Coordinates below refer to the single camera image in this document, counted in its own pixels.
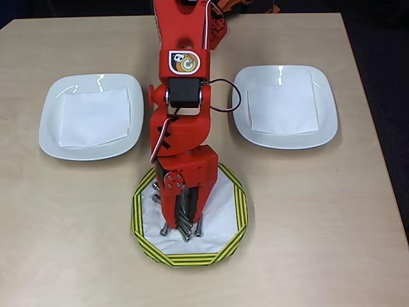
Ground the crumpled white paper liner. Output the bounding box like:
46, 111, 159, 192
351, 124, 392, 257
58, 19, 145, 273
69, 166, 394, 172
140, 168, 237, 256

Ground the yellow striped octagonal paper plate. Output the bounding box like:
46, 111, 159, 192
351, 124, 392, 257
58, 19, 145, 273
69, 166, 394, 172
130, 162, 249, 269

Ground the white paper napkin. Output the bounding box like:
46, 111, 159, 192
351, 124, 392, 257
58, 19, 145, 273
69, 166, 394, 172
247, 70, 320, 135
58, 86, 132, 150

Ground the white square plate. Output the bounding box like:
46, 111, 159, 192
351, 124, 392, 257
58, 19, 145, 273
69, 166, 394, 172
231, 65, 339, 150
38, 73, 144, 162

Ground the orange table clamp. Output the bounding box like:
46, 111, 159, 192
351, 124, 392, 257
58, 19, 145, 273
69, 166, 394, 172
217, 0, 253, 15

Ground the white gripper servo cable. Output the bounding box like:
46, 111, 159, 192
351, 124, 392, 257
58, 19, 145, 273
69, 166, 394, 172
149, 116, 175, 162

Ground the black red wrist cable loop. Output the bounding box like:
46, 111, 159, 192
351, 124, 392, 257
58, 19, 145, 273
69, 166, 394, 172
209, 79, 242, 113

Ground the white red arm cable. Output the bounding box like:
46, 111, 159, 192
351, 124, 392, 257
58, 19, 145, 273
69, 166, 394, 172
204, 0, 215, 51

